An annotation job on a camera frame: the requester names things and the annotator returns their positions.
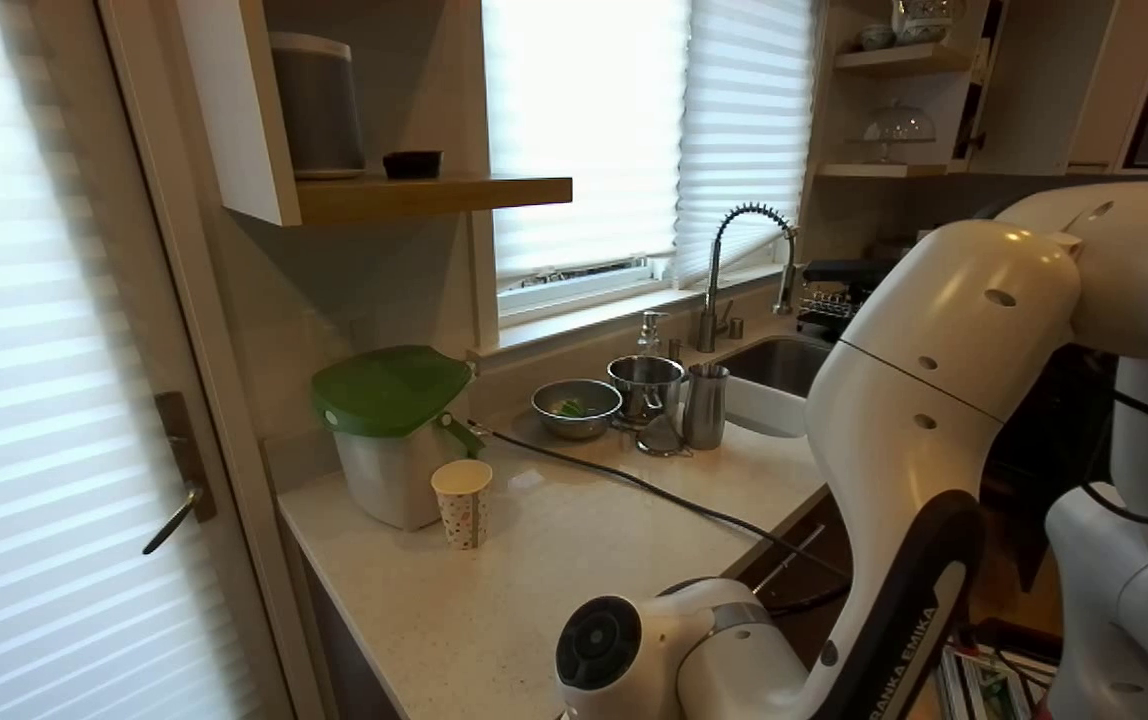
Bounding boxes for stainless steel pot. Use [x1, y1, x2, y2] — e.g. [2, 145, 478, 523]
[603, 348, 693, 432]

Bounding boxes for beige paper cup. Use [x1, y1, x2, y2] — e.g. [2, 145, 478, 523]
[429, 455, 499, 553]

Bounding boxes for glass dome cover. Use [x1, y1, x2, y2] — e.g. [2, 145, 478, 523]
[859, 102, 938, 167]

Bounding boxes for wooden shelf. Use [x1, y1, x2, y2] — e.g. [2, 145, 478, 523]
[292, 173, 576, 232]

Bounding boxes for clear soap bottle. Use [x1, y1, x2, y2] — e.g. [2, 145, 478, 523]
[632, 308, 668, 360]

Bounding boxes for printed box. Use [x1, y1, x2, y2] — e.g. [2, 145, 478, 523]
[934, 637, 1063, 720]

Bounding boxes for wooden shelf unit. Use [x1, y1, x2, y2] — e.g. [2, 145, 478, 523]
[809, 0, 1003, 182]

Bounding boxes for white cabinet side panel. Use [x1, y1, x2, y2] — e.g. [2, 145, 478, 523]
[169, 0, 303, 232]

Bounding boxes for metal drawer handle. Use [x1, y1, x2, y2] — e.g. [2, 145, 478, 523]
[747, 519, 833, 599]

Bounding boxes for white pleated window blind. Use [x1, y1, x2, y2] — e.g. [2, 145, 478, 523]
[672, 0, 819, 286]

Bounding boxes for chrome gooseneck faucet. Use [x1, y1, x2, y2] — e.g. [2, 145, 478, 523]
[693, 199, 805, 357]

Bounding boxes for white bin with green lid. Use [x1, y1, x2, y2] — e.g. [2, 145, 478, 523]
[306, 341, 485, 536]

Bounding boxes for small black bowl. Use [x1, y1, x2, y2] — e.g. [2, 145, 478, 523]
[380, 147, 442, 182]

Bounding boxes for black cable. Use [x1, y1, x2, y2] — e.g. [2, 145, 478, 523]
[487, 428, 789, 544]

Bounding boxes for kitchen sink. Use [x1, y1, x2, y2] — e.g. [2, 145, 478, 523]
[714, 330, 836, 438]

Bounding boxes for stainless steel mug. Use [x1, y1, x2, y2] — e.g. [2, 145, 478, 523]
[672, 360, 731, 450]

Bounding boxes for metal bowl with green contents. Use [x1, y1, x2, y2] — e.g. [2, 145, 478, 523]
[524, 376, 627, 445]

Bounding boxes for dark door handle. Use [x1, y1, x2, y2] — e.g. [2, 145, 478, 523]
[136, 389, 220, 560]

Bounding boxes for grey canister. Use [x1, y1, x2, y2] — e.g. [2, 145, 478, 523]
[264, 28, 368, 182]

